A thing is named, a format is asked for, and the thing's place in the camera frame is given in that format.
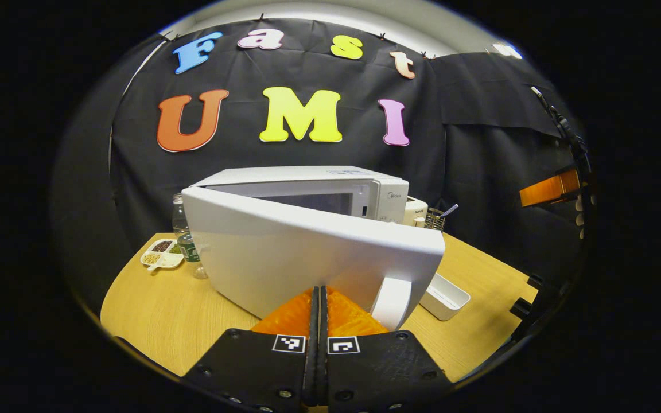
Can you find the white divided grain dish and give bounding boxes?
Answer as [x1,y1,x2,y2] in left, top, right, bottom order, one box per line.
[140,239,185,272]

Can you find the white microwave oven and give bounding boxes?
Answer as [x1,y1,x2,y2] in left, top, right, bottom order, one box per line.
[181,166,446,332]

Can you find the white toaster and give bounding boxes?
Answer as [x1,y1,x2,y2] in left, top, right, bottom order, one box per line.
[403,196,429,227]

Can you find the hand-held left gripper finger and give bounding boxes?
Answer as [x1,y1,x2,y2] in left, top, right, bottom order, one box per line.
[184,285,321,413]
[320,285,454,413]

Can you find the clear bottle green label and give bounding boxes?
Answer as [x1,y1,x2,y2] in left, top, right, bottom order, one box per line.
[172,193,209,280]

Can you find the white rectangular tray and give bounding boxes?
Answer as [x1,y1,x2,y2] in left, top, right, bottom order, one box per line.
[419,272,472,321]

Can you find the metal wire rack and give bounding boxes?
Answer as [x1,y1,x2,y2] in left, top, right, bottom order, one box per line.
[424,208,447,232]

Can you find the black cable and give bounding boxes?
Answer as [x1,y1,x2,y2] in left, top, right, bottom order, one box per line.
[530,85,563,124]

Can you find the black frame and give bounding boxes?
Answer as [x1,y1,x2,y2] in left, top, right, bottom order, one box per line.
[510,274,545,342]

